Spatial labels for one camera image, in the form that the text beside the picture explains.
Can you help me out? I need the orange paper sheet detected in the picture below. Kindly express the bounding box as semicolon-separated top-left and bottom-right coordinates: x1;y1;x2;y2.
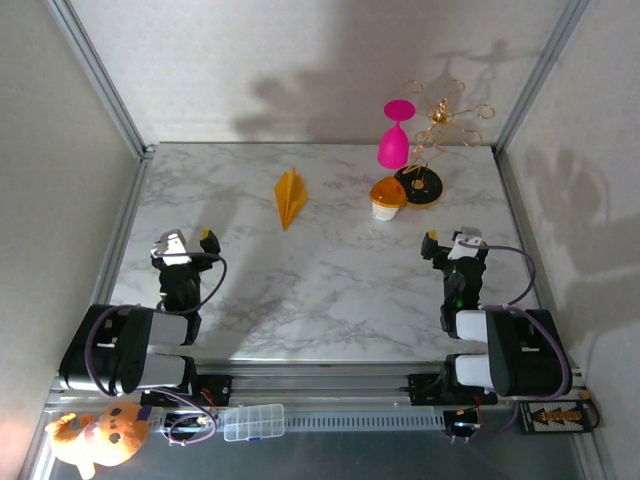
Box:
273;167;310;232

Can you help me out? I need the aluminium side rail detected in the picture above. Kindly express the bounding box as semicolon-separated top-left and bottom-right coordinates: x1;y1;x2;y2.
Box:
74;144;157;371
492;147;584;372

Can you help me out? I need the aluminium mounting rail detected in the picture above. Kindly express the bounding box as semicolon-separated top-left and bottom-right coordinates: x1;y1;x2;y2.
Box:
43;366;587;414

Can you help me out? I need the orange plush toy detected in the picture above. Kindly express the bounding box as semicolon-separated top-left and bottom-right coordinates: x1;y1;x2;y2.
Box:
44;401;151;480

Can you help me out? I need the thin red wire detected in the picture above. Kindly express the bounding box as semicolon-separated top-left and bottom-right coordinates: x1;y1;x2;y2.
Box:
198;387;222;417

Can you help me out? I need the clear plastic organizer box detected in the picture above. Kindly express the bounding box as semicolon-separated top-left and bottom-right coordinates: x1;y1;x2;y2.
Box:
222;403;286;443

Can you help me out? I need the aluminium frame post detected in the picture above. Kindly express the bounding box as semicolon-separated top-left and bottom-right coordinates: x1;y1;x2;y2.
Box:
492;0;592;157
43;0;157;160

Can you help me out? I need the black power distribution board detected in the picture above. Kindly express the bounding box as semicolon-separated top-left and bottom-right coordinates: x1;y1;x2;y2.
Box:
514;399;597;435

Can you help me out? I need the white cup with orange lid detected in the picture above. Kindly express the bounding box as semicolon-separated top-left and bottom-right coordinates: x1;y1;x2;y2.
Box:
368;177;407;222

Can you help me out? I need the grey slotted cable duct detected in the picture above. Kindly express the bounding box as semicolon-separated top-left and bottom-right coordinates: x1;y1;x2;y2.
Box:
147;404;447;433

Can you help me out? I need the small controller board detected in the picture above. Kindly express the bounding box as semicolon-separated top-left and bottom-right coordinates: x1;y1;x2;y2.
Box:
162;410;224;437
443;407;485;437

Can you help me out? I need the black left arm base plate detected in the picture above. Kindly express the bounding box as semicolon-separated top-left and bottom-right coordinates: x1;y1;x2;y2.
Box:
140;373;234;407

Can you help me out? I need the gold wire glass rack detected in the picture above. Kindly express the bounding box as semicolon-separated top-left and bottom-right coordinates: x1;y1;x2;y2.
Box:
393;78;496;209

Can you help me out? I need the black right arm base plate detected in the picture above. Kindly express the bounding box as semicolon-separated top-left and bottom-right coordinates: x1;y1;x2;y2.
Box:
407;372;500;406

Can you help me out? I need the red black power wire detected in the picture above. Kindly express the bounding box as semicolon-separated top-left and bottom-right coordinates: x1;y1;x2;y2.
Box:
578;391;603;431

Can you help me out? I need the pink wine glass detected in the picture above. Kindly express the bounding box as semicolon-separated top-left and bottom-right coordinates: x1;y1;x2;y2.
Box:
377;98;417;169

